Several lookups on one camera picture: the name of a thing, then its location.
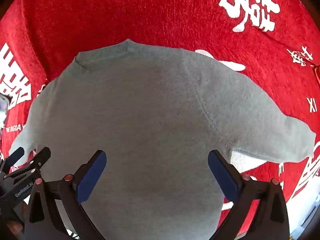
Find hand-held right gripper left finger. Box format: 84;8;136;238
24;150;108;240

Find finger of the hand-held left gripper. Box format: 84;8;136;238
0;147;25;173
6;146;52;180

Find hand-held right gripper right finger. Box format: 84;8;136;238
207;149;290;240

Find red printed blanket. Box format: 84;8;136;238
0;0;320;240

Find grey sweater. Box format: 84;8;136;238
9;39;317;240

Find person's left hand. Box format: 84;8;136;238
6;220;25;238

